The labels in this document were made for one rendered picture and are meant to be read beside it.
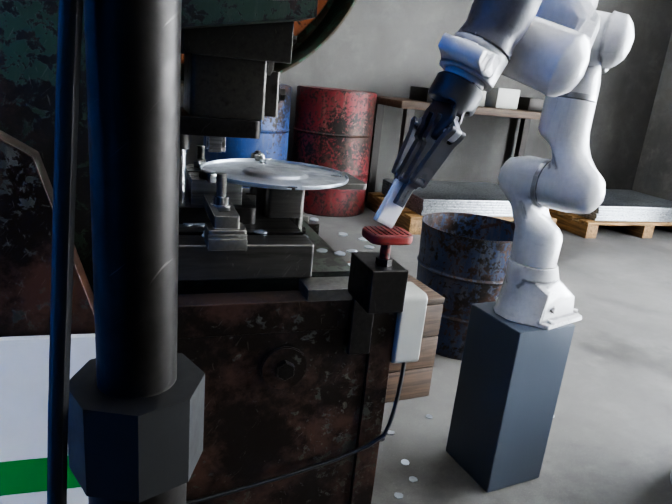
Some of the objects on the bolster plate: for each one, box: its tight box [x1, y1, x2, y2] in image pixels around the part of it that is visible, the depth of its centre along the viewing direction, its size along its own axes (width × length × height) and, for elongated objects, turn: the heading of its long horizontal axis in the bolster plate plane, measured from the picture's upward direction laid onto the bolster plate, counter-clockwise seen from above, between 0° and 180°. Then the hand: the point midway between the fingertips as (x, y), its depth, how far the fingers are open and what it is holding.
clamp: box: [204, 173, 248, 251], centre depth 94 cm, size 6×17×10 cm, turn 2°
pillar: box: [179, 150, 186, 206], centre depth 98 cm, size 2×2×14 cm
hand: (393, 203), depth 86 cm, fingers closed
